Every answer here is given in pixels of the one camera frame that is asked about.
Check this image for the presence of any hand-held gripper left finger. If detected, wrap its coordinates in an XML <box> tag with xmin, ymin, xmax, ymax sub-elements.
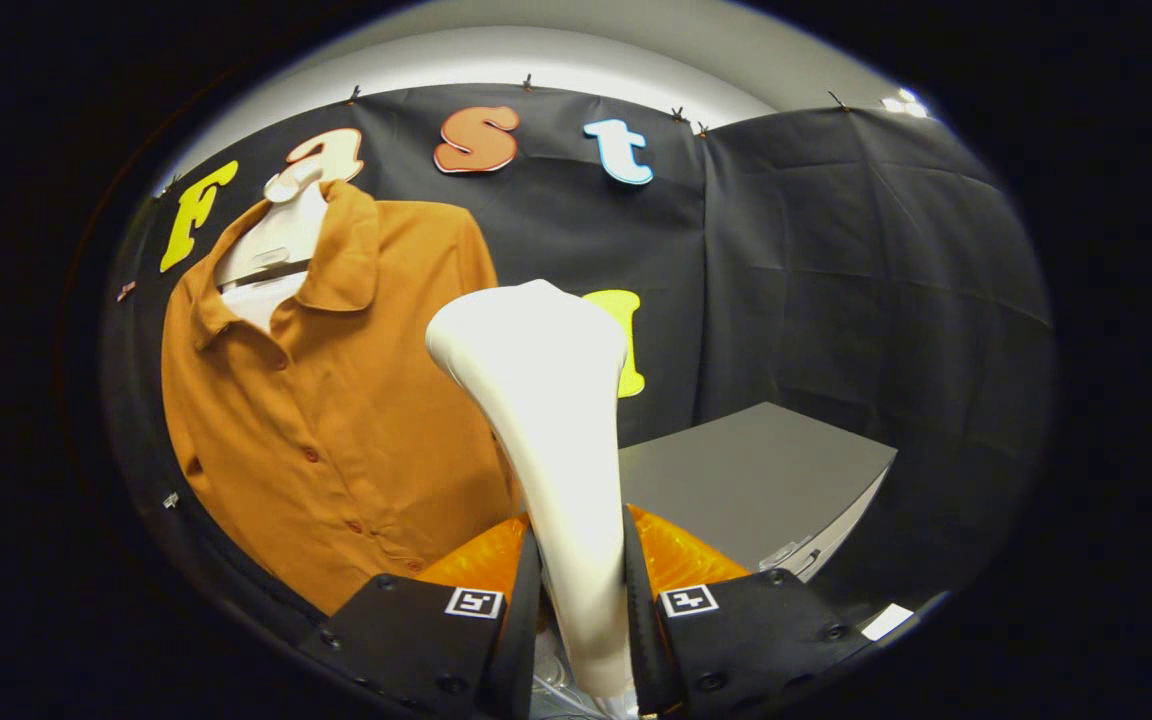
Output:
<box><xmin>301</xmin><ymin>515</ymin><xmax>544</xmax><ymax>720</ymax></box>

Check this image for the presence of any white mannequin torso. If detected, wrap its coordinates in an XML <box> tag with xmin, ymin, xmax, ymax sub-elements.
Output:
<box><xmin>213</xmin><ymin>160</ymin><xmax>330</xmax><ymax>334</ymax></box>

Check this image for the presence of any white paper slip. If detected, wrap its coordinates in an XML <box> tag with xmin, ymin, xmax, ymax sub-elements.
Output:
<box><xmin>860</xmin><ymin>602</ymin><xmax>916</xmax><ymax>642</ymax></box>

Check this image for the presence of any grey side table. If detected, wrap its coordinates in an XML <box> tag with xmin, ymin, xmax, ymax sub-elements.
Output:
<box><xmin>616</xmin><ymin>402</ymin><xmax>899</xmax><ymax>583</ymax></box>

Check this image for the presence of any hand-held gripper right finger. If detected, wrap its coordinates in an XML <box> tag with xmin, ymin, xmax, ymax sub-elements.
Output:
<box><xmin>621</xmin><ymin>505</ymin><xmax>877</xmax><ymax>717</ymax></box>

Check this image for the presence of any white garment steamer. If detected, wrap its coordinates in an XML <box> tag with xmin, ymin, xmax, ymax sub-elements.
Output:
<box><xmin>424</xmin><ymin>278</ymin><xmax>639</xmax><ymax>717</ymax></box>

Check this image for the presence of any orange button shirt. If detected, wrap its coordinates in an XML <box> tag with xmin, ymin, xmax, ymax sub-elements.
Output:
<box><xmin>160</xmin><ymin>180</ymin><xmax>529</xmax><ymax>617</ymax></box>

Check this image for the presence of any row of black backdrop clips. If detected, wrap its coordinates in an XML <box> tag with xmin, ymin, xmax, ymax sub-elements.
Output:
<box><xmin>344</xmin><ymin>72</ymin><xmax>852</xmax><ymax>138</ymax></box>

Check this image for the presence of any black backdrop cloth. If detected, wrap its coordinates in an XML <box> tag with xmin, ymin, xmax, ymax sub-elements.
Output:
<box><xmin>101</xmin><ymin>83</ymin><xmax>1055</xmax><ymax>656</ymax></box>

